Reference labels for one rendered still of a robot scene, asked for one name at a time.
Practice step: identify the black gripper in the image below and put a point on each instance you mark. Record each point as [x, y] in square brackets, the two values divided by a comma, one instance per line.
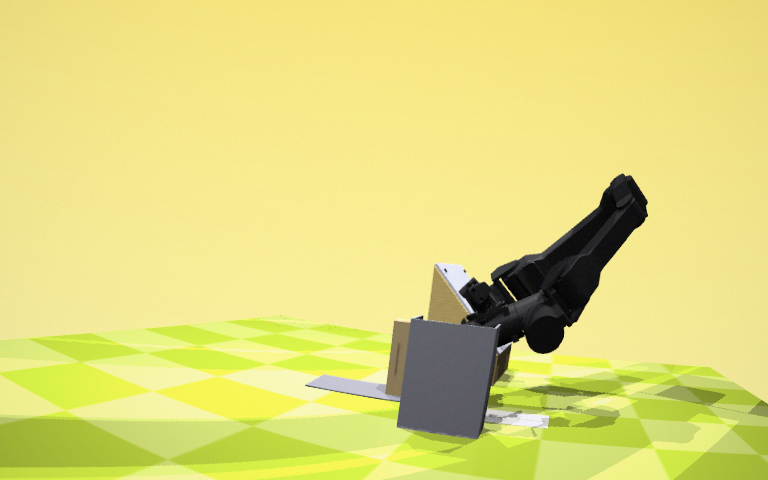
[510, 328]

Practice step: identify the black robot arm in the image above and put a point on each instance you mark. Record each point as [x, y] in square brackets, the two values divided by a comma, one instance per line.
[554, 286]

